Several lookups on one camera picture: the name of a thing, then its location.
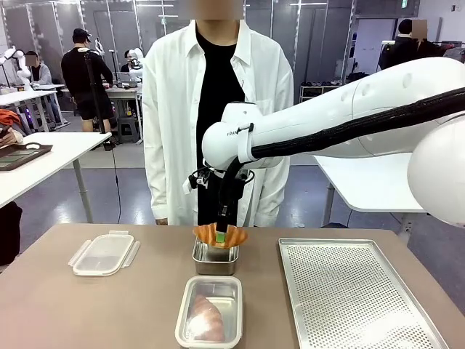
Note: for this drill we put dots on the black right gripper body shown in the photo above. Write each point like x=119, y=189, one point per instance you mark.
x=238, y=185

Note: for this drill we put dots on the golden croissant bread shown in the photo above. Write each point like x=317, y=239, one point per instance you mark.
x=205, y=234
x=207, y=320

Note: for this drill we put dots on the clear container with croissant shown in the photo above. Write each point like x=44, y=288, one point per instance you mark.
x=180, y=327

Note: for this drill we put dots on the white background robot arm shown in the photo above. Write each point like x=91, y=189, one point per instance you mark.
x=22, y=71

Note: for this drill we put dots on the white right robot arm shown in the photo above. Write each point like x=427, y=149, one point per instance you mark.
x=327, y=109

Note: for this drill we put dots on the stainless steel rectangular container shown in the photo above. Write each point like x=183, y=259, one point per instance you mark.
x=227, y=296
x=214, y=267

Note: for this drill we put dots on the clear plastic container lid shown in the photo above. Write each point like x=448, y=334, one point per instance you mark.
x=101, y=254

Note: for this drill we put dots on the person's right hand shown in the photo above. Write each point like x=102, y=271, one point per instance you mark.
x=161, y=220

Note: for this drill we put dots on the person in white coat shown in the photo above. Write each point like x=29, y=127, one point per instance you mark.
x=170, y=109

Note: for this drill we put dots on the low shoe rack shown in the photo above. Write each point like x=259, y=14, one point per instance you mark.
x=319, y=91

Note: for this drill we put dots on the grey plastic stool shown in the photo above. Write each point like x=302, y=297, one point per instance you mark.
x=127, y=125

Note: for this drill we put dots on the black tripod pole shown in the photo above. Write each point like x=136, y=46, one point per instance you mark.
x=102, y=131

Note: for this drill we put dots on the perforated aluminium baking tray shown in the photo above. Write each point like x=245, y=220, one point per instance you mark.
x=356, y=291

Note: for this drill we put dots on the grey background desk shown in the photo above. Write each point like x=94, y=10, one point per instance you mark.
x=120, y=92

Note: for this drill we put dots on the white humanoid background robot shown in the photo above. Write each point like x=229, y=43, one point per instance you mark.
x=138, y=72

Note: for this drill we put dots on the seated person in dark top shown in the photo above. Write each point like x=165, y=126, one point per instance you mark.
x=126, y=67

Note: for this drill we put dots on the white table with grey leg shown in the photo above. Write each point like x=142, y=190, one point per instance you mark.
x=61, y=152

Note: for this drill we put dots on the person in black with cap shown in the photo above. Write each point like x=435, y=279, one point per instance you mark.
x=85, y=80

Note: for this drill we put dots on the dark brown serving tray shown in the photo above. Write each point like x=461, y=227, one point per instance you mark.
x=32, y=154

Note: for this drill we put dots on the standing person in black jacket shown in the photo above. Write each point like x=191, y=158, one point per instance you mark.
x=403, y=49

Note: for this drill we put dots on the seated person in grey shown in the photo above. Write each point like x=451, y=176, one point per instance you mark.
x=40, y=74

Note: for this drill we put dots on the white background work table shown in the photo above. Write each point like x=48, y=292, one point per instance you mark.
x=22, y=98

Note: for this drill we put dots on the person in orange top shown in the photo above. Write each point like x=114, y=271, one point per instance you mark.
x=9, y=120

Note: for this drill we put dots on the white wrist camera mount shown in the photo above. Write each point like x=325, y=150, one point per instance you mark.
x=196, y=180

